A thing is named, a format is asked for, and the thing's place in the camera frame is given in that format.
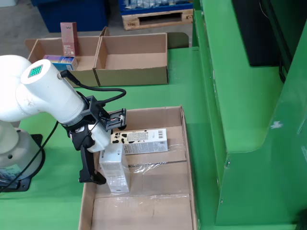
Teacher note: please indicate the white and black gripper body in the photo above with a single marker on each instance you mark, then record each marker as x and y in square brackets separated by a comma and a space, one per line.
[102, 141]

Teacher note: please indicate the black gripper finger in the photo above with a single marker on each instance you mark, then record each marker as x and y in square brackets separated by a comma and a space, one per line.
[87, 163]

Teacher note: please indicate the plain white carton box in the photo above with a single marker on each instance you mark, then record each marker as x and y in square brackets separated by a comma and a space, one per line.
[115, 172]

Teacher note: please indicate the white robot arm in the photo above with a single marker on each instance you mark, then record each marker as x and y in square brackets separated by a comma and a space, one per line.
[48, 95]

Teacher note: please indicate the cow print white carton box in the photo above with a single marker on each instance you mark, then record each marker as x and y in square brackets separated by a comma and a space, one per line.
[144, 143]

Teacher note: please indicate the empty cardboard box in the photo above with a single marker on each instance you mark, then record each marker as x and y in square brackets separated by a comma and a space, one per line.
[134, 76]

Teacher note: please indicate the large shallow cardboard tray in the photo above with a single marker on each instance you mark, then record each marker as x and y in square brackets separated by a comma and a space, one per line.
[156, 191]

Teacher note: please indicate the cardboard box with cartons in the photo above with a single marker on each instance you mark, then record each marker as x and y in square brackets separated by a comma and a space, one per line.
[86, 60]

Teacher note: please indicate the blue iridescent carton box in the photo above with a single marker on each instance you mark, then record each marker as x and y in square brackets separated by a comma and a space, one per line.
[64, 61]

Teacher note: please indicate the tall pink red carton box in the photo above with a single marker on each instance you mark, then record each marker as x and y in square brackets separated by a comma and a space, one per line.
[69, 40]

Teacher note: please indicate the wooden pallet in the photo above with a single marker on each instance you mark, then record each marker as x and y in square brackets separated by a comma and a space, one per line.
[130, 22]

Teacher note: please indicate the blue plastic crate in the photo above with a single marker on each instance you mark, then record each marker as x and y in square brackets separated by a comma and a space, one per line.
[72, 16]

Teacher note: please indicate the green metal machine housing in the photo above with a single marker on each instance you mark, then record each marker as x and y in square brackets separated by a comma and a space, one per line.
[239, 95]

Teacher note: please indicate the black monitor panel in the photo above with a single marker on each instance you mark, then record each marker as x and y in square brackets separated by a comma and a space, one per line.
[254, 36]

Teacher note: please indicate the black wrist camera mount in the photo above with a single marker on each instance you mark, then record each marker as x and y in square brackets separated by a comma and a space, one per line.
[96, 110]

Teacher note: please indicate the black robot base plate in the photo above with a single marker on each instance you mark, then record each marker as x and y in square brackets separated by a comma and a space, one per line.
[24, 185]

